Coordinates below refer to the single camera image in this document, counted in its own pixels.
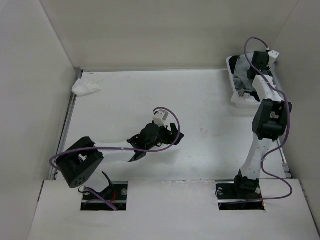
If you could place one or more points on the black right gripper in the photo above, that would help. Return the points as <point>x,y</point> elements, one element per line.
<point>267,67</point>

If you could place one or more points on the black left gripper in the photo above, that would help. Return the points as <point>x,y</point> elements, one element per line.
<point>169,139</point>

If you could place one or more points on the grey tank top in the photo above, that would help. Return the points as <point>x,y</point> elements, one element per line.
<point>242,86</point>

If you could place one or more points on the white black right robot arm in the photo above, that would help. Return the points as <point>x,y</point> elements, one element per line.
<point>252,74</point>

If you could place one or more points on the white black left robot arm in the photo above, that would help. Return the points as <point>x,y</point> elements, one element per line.
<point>82,164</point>

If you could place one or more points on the white tank top in basket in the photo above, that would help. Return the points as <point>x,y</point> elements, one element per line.
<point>242,66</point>

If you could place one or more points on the black tank top in basket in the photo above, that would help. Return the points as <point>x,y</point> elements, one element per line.
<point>239,67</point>

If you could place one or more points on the white folded tank top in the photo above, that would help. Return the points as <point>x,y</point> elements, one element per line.
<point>84,87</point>

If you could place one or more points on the white plastic laundry basket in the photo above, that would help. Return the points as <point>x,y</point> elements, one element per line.
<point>242,102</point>

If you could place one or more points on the white front cover board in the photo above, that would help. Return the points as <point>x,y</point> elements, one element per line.
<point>170,210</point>

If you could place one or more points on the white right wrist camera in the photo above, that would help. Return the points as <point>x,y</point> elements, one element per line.
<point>272,57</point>

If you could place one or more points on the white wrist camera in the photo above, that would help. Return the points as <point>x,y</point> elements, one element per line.
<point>272,57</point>
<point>160,117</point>

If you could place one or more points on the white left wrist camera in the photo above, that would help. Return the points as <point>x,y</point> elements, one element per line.
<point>160,117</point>

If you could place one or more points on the aluminium table edge rail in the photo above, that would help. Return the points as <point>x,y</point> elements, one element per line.
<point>66,123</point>

